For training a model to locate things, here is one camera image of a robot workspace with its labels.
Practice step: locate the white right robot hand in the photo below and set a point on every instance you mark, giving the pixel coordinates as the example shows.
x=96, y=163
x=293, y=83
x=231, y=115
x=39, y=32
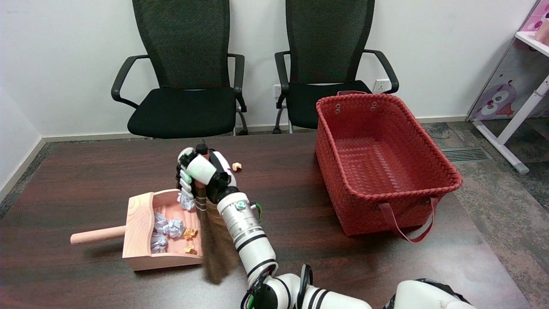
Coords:
x=201, y=169

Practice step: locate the orange paper ball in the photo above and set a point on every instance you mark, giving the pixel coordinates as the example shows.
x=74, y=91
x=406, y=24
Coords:
x=236, y=166
x=189, y=249
x=190, y=233

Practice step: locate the brown straw whisk broom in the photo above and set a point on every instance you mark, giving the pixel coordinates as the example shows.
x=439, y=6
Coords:
x=216, y=249

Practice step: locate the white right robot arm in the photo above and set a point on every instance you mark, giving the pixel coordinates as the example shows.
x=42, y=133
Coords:
x=244, y=227

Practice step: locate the black mesh office chair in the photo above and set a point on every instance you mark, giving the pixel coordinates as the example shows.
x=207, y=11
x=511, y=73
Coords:
x=184, y=111
x=330, y=43

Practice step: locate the red woven basket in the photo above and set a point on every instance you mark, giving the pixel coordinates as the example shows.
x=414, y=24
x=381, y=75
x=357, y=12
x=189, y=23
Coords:
x=377, y=163

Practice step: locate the grey floor vent grille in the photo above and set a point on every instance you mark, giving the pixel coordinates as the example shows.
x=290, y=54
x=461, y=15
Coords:
x=465, y=154

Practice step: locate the pink owl print cabinet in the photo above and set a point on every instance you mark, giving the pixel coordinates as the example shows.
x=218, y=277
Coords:
x=497, y=98

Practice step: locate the white metal desk leg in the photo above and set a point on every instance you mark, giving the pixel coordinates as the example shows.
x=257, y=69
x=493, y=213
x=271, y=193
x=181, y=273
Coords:
x=514, y=124

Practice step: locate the pink cup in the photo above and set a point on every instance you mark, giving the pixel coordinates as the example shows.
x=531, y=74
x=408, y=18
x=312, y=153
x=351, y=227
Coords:
x=544, y=32

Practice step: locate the white wall socket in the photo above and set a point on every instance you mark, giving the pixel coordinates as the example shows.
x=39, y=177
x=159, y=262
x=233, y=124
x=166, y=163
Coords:
x=276, y=89
x=380, y=85

